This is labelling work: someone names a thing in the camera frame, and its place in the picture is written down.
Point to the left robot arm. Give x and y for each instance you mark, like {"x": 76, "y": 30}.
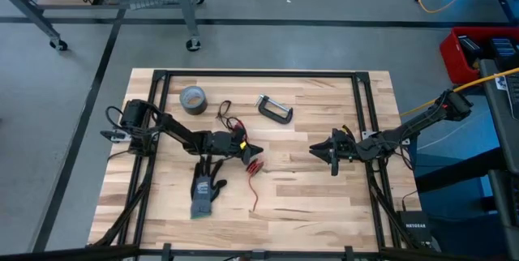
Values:
{"x": 170, "y": 129}

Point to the red plastic bin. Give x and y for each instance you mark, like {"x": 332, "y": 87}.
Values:
{"x": 454, "y": 58}

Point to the black work glove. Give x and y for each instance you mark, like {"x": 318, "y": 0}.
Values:
{"x": 202, "y": 196}

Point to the grey duct tape roll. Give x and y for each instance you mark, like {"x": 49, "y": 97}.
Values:
{"x": 184, "y": 101}

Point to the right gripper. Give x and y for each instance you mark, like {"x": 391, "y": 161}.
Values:
{"x": 344, "y": 147}

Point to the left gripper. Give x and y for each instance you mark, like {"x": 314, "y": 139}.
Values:
{"x": 227, "y": 144}

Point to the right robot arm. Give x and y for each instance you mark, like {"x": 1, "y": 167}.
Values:
{"x": 413, "y": 129}

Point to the black network switch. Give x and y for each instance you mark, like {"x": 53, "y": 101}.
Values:
{"x": 415, "y": 226}

